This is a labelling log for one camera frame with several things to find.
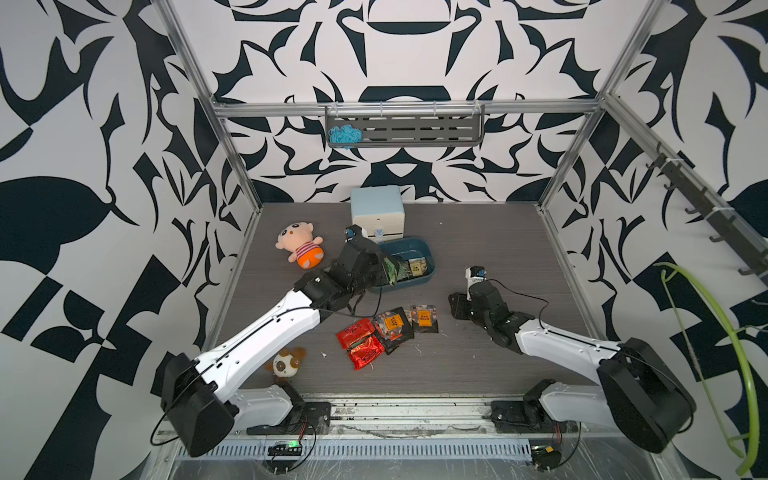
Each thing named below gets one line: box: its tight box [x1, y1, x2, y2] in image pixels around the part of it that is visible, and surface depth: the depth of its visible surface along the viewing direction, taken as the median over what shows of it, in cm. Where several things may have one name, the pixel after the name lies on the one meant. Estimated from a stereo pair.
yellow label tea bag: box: [408, 257, 428, 277], surface depth 104 cm
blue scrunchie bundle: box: [328, 124, 363, 150], surface depth 93 cm
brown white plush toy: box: [264, 347, 307, 385], surface depth 81 cm
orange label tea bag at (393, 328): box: [373, 307, 415, 353], surface depth 89 cm
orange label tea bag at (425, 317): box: [410, 304, 439, 333], surface depth 93 cm
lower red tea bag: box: [347, 335, 385, 371], surface depth 85 cm
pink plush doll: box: [275, 222, 325, 269], surface depth 103 cm
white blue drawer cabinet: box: [351, 185, 405, 242], surface depth 101 cm
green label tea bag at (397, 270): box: [384, 256, 407, 287], surface depth 81 cm
